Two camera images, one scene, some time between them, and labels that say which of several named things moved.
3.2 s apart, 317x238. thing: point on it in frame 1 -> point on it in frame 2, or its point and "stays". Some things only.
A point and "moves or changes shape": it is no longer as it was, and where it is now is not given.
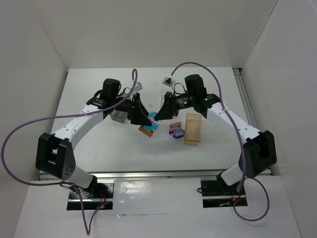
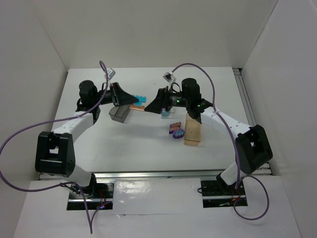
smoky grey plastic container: [119, 116] stays
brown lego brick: [142, 129] moves or changes shape
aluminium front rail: [192, 176] stays
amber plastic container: [192, 129] stays
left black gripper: [135, 109] -> [115, 94]
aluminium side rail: [248, 103] stays
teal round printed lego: [151, 115] moves or changes shape
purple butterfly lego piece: [174, 126] stays
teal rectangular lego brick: [152, 127] moves or changes shape
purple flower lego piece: [178, 133] stays
